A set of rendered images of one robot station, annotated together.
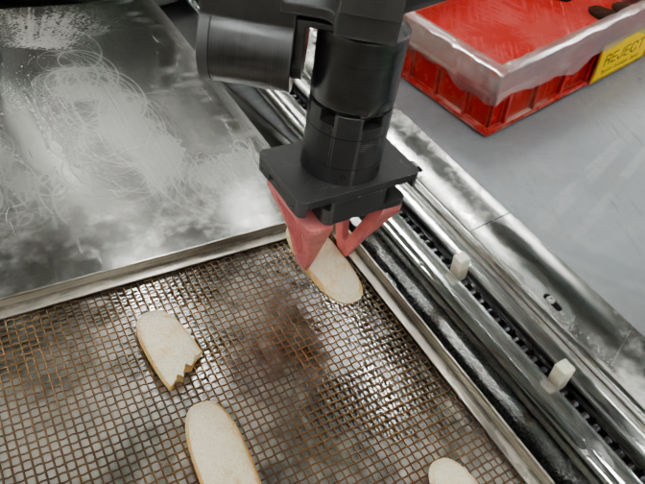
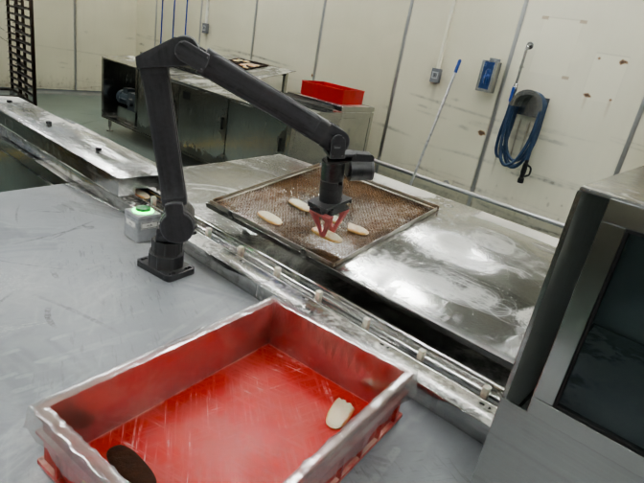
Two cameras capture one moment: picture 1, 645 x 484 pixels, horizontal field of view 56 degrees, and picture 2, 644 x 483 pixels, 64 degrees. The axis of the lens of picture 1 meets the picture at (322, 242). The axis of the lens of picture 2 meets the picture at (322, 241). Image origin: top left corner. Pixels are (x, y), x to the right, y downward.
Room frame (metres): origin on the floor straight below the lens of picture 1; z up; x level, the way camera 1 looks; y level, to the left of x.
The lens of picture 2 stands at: (1.48, -0.48, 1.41)
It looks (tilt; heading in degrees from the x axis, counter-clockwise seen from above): 22 degrees down; 158
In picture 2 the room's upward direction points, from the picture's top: 10 degrees clockwise
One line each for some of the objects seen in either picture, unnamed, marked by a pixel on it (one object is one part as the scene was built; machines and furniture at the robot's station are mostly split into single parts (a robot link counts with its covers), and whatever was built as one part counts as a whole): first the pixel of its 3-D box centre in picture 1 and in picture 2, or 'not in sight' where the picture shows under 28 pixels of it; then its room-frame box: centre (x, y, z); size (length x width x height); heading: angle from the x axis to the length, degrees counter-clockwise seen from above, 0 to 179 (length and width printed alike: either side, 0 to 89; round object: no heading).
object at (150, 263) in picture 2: not in sight; (166, 254); (0.30, -0.40, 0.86); 0.12 x 0.09 x 0.08; 37
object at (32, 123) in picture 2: not in sight; (57, 136); (-0.69, -0.75, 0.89); 1.25 x 0.18 x 0.09; 30
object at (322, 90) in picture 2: not in sight; (332, 92); (-3.27, 1.29, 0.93); 0.51 x 0.36 x 0.13; 34
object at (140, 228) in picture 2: not in sight; (143, 229); (0.10, -0.45, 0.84); 0.08 x 0.08 x 0.11; 30
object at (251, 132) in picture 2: not in sight; (228, 113); (-3.93, 0.44, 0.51); 3.00 x 1.26 x 1.03; 30
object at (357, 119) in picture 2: not in sight; (323, 144); (-3.27, 1.29, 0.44); 0.70 x 0.55 x 0.87; 30
